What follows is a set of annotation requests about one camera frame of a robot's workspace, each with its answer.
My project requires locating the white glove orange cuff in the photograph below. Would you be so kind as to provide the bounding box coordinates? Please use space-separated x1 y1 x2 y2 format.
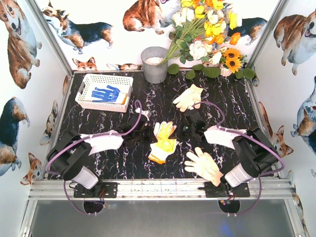
154 121 178 154

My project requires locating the orange striped white glove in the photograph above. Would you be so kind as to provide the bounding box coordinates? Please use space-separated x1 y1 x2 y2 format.
148 143 175 164

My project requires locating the blue dotted white glove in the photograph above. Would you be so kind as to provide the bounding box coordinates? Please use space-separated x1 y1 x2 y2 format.
91 85 120 103

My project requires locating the white knit glove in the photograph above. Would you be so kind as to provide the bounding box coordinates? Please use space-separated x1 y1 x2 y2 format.
117 92 128 105

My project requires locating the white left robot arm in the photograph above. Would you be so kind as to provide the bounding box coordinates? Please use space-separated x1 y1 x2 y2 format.
46 118 157 193

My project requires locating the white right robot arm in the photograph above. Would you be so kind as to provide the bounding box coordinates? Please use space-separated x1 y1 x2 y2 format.
169 109 280 188

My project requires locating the white perforated storage basket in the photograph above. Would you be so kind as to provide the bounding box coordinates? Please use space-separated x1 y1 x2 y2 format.
75 74 133 113

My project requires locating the cream glove near flowers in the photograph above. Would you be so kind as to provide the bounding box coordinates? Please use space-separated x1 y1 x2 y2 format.
173 84 203 112

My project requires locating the cream glove front right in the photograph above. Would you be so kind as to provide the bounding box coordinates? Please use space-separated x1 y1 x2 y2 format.
184 147 223 187

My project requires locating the grey metal bucket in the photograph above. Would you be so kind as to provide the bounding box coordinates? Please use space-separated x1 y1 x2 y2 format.
141 46 168 84

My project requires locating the sunflower pot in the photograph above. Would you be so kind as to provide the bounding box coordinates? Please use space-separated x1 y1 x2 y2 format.
219 47 247 77

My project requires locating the artificial flower bouquet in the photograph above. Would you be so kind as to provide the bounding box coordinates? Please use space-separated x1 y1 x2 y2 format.
161 0 242 65

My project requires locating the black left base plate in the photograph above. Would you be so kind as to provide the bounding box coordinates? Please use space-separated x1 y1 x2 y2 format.
74 182 118 198

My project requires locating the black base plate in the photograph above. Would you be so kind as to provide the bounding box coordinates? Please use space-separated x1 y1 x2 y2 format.
74 182 118 198
199 182 250 198

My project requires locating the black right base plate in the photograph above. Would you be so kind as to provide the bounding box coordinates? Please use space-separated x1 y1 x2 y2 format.
199 182 250 198

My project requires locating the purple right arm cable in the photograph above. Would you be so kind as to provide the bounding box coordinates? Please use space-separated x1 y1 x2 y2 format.
191 101 285 215

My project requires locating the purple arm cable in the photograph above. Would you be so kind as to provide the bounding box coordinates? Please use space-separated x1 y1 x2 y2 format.
45 100 143 217
191 101 285 215

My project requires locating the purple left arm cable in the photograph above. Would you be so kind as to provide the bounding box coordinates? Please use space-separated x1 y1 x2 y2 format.
45 100 143 217

